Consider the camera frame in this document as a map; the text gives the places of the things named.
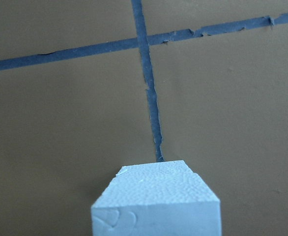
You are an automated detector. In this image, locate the light blue foam block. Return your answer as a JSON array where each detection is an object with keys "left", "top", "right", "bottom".
[{"left": 91, "top": 160, "right": 222, "bottom": 236}]

